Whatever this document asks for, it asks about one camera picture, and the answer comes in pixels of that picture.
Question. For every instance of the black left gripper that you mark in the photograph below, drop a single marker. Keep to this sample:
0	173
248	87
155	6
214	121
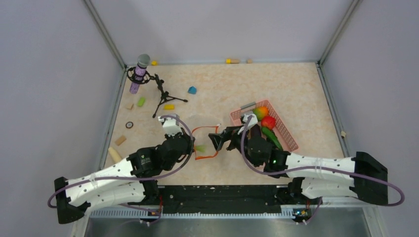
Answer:
187	151

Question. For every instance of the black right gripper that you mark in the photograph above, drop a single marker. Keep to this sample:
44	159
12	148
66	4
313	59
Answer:
230	133

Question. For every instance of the clear orange zip bag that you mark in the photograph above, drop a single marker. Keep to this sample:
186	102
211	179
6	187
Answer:
201	125

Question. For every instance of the pink plastic basket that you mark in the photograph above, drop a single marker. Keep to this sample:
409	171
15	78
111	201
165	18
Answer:
284	135

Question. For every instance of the toy purple eggplant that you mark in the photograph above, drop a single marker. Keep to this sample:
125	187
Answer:
255	131

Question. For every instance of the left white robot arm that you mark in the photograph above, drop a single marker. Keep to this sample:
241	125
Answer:
133	179

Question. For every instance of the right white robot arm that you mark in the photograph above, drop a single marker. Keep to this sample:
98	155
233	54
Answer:
361	176

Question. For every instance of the cream wooden cylinder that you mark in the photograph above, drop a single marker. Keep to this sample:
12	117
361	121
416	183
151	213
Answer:
115	156

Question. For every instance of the tan wooden block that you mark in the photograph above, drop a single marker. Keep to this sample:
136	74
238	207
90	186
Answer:
120	140

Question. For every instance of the toy mango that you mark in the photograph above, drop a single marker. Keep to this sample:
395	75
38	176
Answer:
261	112

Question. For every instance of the toy green cucumber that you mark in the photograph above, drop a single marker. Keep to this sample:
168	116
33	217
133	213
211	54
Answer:
270	135

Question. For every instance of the toy red tomato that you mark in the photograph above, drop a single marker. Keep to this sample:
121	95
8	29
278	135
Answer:
268	122

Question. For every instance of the blue block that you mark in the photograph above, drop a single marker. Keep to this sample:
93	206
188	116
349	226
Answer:
192	90

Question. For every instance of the green block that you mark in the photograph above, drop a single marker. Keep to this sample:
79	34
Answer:
141	101

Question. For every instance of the black microphone tripod stand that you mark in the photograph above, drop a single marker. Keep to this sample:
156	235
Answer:
146	78

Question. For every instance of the purple microphone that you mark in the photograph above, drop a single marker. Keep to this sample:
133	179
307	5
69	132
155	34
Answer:
139	72

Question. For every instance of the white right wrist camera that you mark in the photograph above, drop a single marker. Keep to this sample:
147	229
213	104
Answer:
248	119

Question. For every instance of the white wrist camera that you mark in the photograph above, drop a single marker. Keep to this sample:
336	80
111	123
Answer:
248	119
170	126

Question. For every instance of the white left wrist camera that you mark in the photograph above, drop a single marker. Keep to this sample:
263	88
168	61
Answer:
170	126

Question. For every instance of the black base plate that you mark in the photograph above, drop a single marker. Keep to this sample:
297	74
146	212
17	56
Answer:
233	199

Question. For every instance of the yellow tan cylinder at wall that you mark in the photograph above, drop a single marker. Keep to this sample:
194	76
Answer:
232	61

